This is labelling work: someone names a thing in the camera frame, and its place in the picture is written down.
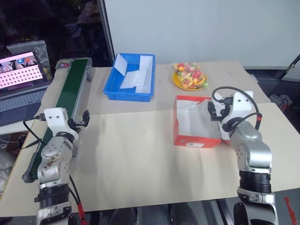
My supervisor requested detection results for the blue plastic bin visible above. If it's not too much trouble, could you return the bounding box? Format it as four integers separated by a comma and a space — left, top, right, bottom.
103, 53, 157, 103

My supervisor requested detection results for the red and grey tool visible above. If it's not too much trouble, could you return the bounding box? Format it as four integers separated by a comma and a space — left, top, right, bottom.
269, 93, 294, 111

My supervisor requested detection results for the bag of colourful toy fruit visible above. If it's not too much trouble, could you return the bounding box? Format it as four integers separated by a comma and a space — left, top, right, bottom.
172, 61, 210, 90

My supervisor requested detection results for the grey metal frame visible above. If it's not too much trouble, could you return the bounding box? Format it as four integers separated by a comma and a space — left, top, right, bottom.
280, 53, 300, 83

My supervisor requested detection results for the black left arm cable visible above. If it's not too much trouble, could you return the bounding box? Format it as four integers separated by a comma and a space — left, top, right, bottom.
22, 113, 87, 225

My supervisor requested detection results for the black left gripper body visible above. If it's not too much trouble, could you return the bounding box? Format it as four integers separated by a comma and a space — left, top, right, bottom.
67, 118, 82, 133

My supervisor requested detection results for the white foam block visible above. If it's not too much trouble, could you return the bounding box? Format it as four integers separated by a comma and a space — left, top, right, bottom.
120, 69, 148, 90
139, 54, 154, 71
113, 53, 129, 76
135, 70, 152, 94

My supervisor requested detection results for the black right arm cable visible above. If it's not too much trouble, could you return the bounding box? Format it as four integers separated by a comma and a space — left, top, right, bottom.
211, 87, 263, 131

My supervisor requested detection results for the thin black cable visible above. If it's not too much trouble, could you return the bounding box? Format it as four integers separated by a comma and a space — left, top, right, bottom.
10, 139, 43, 154

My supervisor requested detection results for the small beige cardboard sheet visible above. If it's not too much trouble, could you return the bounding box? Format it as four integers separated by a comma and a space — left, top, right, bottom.
50, 60, 273, 116

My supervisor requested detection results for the yellow plate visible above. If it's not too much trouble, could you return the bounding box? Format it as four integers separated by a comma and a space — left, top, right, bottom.
172, 70, 209, 90

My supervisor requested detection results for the red cardboard box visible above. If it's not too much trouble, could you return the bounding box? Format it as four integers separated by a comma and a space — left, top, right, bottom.
173, 94, 233, 149

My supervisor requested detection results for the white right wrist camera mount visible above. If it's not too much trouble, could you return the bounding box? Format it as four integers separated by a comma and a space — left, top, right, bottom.
221, 91, 254, 125

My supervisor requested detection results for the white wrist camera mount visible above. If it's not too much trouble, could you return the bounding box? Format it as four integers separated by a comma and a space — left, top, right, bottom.
221, 91, 254, 125
44, 107, 80, 143

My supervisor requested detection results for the aluminium profile post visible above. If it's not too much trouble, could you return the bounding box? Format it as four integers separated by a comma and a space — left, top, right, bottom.
99, 0, 116, 63

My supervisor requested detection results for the white tissue paper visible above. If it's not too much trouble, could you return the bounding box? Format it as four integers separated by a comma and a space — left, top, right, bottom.
176, 97, 230, 139

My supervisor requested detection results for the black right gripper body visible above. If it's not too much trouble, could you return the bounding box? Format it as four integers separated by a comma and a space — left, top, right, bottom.
216, 104, 232, 121

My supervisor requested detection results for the grey laptop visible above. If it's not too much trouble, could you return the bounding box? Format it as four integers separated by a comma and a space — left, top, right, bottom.
0, 51, 53, 135

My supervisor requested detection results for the large beige cardboard sheet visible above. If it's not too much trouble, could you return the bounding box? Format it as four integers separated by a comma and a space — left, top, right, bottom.
0, 102, 300, 214

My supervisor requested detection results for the green conveyor belt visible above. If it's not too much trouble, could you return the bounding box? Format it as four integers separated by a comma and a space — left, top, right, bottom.
22, 57, 93, 184

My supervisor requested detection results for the white plastic sack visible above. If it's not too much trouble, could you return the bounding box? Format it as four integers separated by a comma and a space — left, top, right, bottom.
0, 149, 17, 195

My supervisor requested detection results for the red floor tape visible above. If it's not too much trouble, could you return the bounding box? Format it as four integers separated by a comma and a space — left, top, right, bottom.
284, 196, 299, 220

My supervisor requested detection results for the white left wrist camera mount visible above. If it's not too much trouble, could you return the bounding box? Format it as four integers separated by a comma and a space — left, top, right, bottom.
44, 107, 80, 143

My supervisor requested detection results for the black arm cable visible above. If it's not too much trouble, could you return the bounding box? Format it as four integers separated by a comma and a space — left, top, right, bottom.
22, 113, 87, 225
211, 87, 263, 131

